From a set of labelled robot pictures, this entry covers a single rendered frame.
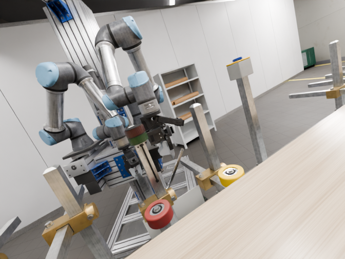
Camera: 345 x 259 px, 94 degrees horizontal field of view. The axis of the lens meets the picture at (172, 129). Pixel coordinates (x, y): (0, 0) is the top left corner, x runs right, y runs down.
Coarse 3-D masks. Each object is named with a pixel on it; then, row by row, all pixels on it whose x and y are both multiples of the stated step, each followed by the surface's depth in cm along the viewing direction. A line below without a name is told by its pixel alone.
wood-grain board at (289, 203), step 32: (320, 128) 56; (288, 160) 47; (320, 160) 42; (224, 192) 44; (256, 192) 40; (288, 192) 37; (320, 192) 34; (192, 224) 38; (224, 224) 35; (256, 224) 32; (288, 224) 30; (320, 224) 28; (128, 256) 36; (160, 256) 33; (192, 256) 31; (224, 256) 29; (256, 256) 27; (288, 256) 26; (320, 256) 24
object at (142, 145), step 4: (140, 124) 48; (128, 128) 48; (132, 128) 46; (144, 132) 48; (136, 136) 46; (140, 144) 48; (144, 144) 53; (136, 148) 52; (140, 148) 52; (144, 152) 50; (148, 160) 53; (152, 172) 55; (156, 176) 55; (156, 180) 55
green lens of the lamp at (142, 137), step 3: (141, 135) 46; (144, 135) 47; (147, 135) 49; (132, 138) 46; (135, 138) 46; (138, 138) 46; (141, 138) 46; (144, 138) 47; (147, 138) 48; (129, 141) 47; (132, 141) 46; (135, 141) 46; (138, 141) 46; (141, 141) 47; (132, 144) 47; (135, 144) 46
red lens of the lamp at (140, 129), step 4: (136, 128) 46; (140, 128) 46; (144, 128) 48; (124, 132) 47; (128, 132) 46; (132, 132) 46; (136, 132) 46; (140, 132) 46; (128, 136) 46; (132, 136) 46
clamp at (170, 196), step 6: (168, 192) 58; (174, 192) 59; (150, 198) 59; (156, 198) 57; (162, 198) 57; (168, 198) 57; (174, 198) 58; (138, 204) 58; (144, 210) 54; (144, 216) 55
